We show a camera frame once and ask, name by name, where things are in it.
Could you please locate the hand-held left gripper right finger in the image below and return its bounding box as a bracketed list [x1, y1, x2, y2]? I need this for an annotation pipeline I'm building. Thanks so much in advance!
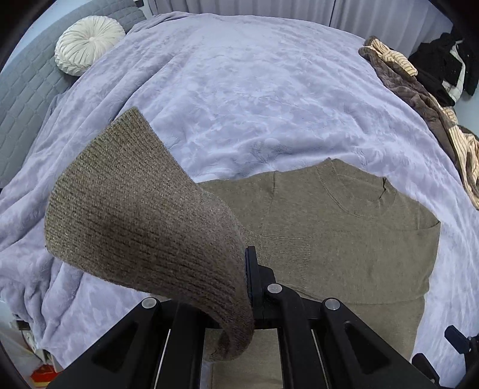
[245, 246, 439, 389]

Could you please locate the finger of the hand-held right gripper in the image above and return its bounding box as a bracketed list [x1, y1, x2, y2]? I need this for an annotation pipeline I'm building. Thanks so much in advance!
[411, 352, 441, 385]
[444, 325, 475, 375]

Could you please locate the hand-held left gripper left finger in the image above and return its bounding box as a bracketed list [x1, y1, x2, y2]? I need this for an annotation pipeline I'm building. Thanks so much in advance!
[47, 297, 222, 389]

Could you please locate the olive knit sweater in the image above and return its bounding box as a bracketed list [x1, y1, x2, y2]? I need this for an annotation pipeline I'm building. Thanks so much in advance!
[44, 107, 441, 389]

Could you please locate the red packet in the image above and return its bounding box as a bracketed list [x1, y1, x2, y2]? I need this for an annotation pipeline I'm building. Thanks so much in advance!
[31, 366, 57, 387]

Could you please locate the pale plush blanket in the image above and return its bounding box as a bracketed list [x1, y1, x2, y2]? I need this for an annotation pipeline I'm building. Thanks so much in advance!
[0, 11, 479, 389]

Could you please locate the white round pleated cushion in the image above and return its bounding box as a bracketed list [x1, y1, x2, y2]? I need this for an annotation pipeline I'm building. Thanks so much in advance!
[54, 16, 126, 77]

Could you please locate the black garment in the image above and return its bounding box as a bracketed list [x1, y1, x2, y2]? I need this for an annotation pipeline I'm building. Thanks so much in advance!
[408, 32, 479, 108]

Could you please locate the grey quilted headboard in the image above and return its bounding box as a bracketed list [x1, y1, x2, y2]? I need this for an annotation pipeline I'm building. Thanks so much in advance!
[0, 0, 147, 188]

